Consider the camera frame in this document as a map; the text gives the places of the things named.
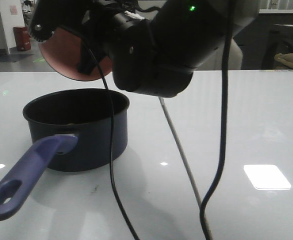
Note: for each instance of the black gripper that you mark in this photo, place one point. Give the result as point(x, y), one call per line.
point(110, 31)

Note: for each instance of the pink bowl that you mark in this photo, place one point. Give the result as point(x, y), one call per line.
point(75, 58)

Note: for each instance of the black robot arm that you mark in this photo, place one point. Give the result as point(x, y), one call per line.
point(187, 32)

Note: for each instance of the red trash bin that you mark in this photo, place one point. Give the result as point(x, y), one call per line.
point(22, 38)

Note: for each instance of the right grey upholstered chair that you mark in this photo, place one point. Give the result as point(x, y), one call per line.
point(235, 59)

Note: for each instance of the dark grey counter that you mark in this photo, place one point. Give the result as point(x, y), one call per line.
point(253, 39)

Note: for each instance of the dark washing machine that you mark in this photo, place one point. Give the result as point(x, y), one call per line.
point(279, 40)

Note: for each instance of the dark blue saucepan purple handle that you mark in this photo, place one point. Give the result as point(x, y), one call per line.
point(71, 131)

